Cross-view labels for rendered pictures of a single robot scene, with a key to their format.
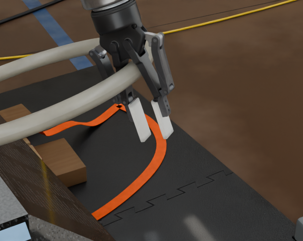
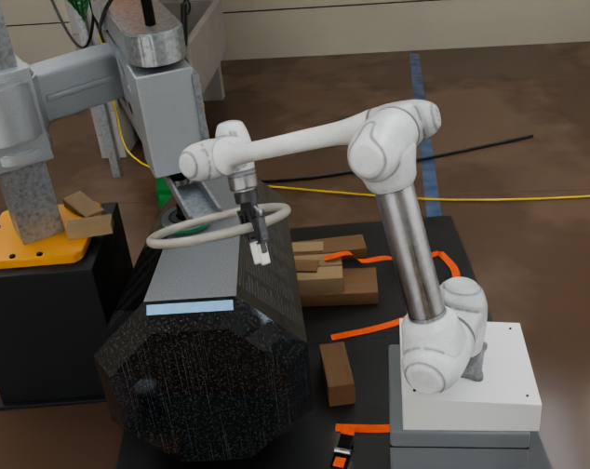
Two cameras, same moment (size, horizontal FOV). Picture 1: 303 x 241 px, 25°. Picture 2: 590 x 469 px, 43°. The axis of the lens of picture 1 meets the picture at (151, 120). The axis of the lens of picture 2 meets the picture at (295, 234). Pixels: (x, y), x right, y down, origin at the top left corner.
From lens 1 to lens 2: 1.45 m
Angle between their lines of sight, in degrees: 29
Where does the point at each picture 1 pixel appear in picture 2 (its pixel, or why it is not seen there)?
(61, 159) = (363, 283)
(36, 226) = (239, 304)
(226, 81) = (547, 253)
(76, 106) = (207, 237)
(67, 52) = (267, 207)
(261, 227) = not seen: hidden behind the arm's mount
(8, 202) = (231, 287)
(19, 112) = (356, 240)
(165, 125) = (263, 258)
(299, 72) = not seen: outside the picture
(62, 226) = (259, 310)
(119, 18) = (241, 198)
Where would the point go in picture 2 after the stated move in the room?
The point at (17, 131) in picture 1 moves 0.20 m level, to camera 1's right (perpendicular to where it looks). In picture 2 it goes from (180, 243) to (234, 257)
